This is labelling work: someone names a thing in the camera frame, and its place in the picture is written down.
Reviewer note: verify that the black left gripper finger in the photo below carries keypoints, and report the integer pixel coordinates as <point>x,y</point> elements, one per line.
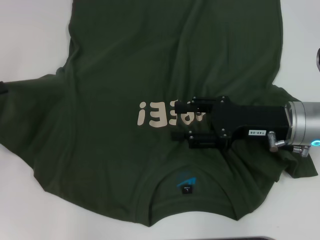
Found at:
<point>3,87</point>

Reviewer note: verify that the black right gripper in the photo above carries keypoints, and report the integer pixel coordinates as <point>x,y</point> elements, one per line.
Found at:
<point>250,120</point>

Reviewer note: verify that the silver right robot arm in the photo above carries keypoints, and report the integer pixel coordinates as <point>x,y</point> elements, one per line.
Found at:
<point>306,120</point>

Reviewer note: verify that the dark green t-shirt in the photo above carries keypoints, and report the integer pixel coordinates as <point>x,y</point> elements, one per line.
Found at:
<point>112,75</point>

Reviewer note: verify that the dark grey rounded object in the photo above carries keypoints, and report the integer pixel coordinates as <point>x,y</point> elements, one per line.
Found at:
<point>318,60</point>

